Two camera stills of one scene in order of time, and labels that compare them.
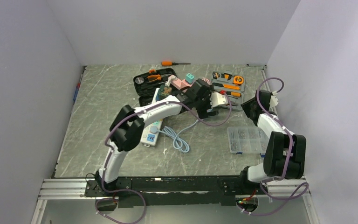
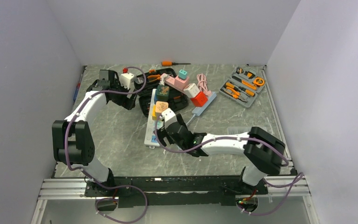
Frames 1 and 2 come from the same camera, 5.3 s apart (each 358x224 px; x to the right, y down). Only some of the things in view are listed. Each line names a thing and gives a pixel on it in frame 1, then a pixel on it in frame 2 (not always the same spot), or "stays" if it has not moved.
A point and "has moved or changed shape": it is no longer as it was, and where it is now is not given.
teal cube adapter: (189, 77) -> (182, 74)
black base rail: (169, 190) stays
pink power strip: (179, 84) has moved or changed shape
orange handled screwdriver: (167, 63) stays
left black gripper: (203, 113) -> (126, 102)
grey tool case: (233, 85) -> (244, 83)
